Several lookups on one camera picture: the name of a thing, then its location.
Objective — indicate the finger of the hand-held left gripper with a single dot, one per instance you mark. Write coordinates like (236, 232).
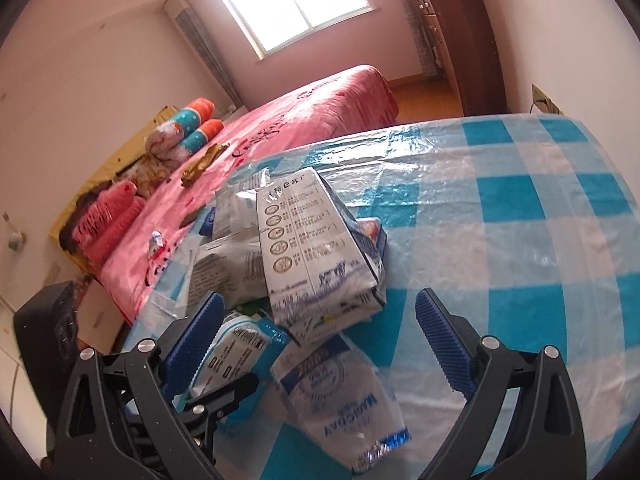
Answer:
(225, 400)

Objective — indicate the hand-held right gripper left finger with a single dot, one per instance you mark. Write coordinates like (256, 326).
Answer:
(196, 340)

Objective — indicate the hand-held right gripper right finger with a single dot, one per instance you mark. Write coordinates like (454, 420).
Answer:
(442, 340)

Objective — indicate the white blue milk pouch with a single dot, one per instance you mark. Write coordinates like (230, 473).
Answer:
(235, 345)

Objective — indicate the white plastic drink bottle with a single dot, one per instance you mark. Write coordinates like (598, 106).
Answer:
(330, 400)

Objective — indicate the grey white flattened pouch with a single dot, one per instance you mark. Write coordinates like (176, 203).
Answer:
(225, 265)

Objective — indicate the cardboard box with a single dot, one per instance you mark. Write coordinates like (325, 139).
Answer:
(100, 315)

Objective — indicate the small white bottle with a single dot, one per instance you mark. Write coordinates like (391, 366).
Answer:
(156, 246)

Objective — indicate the blue white checked tablecloth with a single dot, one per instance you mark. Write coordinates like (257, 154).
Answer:
(500, 240)

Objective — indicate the dark flat phone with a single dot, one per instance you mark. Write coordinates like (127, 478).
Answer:
(191, 219)

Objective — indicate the small orange printed box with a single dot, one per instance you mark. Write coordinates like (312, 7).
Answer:
(372, 232)

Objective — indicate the crumpled white carton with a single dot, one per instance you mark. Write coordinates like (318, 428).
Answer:
(235, 205)

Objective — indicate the large white milk carton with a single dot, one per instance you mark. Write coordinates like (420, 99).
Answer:
(300, 240)

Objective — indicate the folded red blankets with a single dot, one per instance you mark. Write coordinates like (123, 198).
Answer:
(107, 225)

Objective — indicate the black box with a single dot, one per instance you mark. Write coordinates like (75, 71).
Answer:
(45, 320)

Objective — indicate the brown patterned pillow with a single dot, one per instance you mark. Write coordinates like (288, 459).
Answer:
(147, 177)

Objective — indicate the brown cloth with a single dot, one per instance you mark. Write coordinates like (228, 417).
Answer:
(202, 165)

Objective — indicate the yellow headboard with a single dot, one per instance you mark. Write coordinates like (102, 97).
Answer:
(125, 152)

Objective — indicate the teal orange rolled pillow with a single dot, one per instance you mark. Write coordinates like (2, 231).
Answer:
(192, 112)
(202, 135)

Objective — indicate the bed with pink blanket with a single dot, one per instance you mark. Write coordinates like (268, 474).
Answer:
(310, 115)

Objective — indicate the checked curtain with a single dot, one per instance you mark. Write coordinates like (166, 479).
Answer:
(207, 55)

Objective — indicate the brown wooden wardrobe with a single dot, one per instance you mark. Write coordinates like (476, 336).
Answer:
(470, 45)

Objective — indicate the patterned curtain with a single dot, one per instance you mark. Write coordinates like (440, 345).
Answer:
(427, 35)

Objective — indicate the window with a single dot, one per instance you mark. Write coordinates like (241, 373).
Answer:
(290, 5)

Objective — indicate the wall socket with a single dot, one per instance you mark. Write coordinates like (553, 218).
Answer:
(545, 100)

